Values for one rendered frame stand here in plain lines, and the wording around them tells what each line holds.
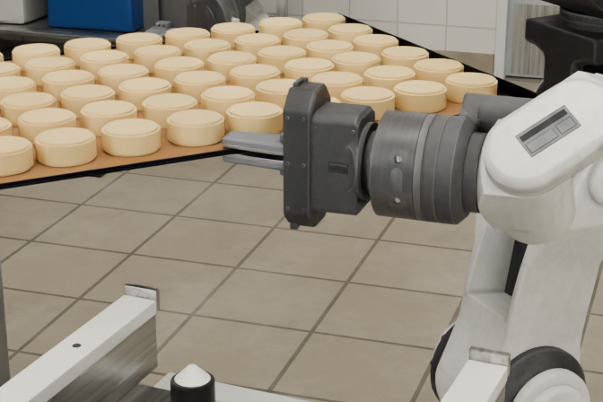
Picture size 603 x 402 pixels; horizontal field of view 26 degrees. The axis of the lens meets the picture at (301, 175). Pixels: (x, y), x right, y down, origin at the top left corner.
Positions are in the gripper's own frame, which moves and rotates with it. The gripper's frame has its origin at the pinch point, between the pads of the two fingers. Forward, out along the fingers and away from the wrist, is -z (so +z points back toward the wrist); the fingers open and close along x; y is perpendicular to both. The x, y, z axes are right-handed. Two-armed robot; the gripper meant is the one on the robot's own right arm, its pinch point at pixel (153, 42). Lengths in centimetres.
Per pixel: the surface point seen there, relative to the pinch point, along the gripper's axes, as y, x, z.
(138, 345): 20, -12, -47
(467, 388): 47, -10, -51
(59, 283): -93, -100, 135
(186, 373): 28, -9, -56
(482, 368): 48, -10, -48
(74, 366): 20, -10, -57
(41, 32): -186, -77, 295
